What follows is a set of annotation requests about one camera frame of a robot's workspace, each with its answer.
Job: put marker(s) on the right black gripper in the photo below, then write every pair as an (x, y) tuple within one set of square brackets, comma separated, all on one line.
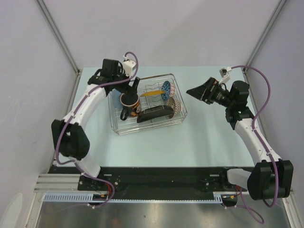
[(206, 91)]

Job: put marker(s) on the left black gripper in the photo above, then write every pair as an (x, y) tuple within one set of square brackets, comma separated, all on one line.
[(128, 90)]

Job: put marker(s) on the black mug red rim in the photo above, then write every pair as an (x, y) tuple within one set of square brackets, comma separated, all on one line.
[(131, 105)]

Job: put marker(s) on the brown patterned white bowl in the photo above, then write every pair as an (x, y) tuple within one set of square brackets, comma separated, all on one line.
[(175, 105)]

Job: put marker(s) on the metal wire dish rack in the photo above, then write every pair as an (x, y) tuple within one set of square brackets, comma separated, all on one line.
[(147, 84)]

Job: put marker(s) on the yellow round patterned plate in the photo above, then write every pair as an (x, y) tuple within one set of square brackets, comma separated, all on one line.
[(152, 93)]

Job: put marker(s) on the blue patterned bowl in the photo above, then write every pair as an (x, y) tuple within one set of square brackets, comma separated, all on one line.
[(166, 88)]

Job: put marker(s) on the black square floral plate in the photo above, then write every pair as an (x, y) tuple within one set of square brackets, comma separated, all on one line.
[(154, 112)]

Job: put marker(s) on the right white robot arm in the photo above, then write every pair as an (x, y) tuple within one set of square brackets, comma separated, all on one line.
[(271, 176)]

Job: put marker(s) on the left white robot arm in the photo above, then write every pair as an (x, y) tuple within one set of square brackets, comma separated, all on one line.
[(68, 134)]

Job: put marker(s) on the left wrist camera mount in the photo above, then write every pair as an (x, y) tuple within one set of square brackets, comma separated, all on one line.
[(130, 66)]

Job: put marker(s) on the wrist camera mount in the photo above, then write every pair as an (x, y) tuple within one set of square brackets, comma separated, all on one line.
[(225, 77), (130, 66)]

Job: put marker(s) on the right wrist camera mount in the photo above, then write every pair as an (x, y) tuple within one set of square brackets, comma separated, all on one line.
[(225, 77)]

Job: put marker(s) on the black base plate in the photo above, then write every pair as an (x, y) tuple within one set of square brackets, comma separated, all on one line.
[(173, 195)]

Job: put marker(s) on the white slotted cable duct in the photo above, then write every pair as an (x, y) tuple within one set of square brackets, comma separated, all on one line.
[(99, 198)]

